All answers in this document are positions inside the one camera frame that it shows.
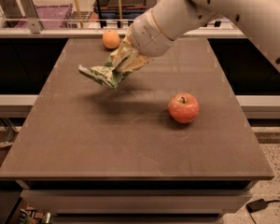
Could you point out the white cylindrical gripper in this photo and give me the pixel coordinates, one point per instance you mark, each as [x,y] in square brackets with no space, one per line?
[146,35]

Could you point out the green jalapeno chip bag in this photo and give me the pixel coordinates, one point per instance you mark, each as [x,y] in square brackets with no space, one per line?
[106,75]

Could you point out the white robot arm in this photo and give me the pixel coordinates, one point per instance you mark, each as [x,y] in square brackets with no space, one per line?
[259,20]

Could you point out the orange fruit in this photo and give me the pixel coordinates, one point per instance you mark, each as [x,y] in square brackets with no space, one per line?
[111,39]

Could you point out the yellow vertical pole right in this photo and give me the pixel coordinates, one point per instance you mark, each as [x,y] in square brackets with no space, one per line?
[120,14]

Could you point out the yellow vertical pole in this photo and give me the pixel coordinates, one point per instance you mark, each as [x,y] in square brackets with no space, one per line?
[79,13]
[120,14]

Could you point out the red apple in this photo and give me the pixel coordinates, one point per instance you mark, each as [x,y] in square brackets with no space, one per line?
[183,108]

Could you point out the purple plastic crate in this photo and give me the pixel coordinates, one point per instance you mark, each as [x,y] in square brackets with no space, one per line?
[54,17]

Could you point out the black power adapter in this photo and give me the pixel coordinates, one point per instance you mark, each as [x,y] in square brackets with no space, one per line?
[256,206]

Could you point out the metal railing bracket left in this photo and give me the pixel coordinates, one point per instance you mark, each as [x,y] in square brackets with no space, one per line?
[34,24]

